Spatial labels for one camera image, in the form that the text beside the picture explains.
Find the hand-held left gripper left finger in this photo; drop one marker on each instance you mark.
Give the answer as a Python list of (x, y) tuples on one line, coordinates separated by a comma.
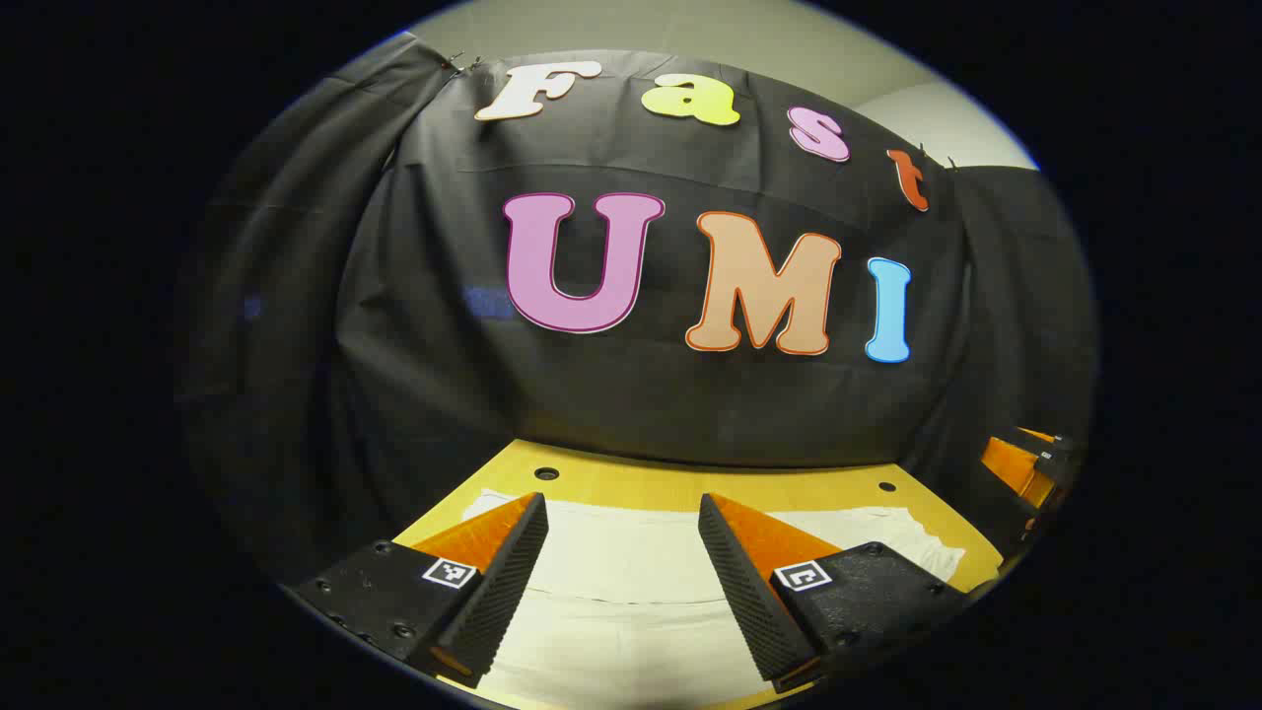
[(508, 582)]

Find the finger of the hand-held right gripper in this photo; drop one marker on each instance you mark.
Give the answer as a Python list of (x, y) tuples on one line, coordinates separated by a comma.
[(1045, 436), (1016, 468)]

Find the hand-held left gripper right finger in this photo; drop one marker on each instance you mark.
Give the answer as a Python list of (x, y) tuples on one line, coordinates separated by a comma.
[(749, 592)]

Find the white jeans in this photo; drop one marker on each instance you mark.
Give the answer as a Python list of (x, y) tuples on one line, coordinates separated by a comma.
[(631, 562)]

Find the black backdrop cloth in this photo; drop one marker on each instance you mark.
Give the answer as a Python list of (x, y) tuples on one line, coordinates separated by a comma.
[(611, 394)]

